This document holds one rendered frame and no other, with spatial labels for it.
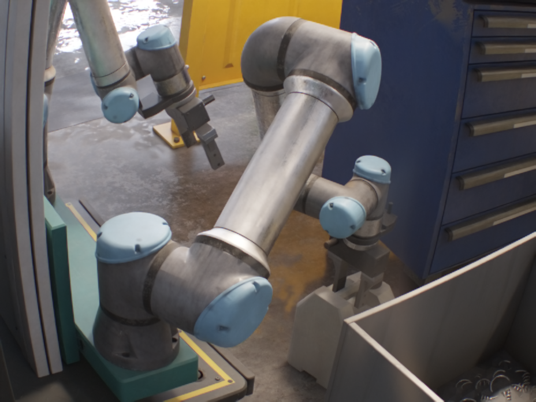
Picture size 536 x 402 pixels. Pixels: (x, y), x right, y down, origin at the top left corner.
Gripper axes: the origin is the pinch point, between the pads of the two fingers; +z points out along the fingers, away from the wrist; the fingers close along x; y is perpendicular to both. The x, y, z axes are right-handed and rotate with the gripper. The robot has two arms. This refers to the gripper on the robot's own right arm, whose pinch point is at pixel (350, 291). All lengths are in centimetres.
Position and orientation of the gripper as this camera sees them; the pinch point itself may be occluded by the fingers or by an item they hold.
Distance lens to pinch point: 195.3
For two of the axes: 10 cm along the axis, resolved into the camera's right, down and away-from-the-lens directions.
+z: -1.0, 8.5, 5.3
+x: 6.8, 4.4, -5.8
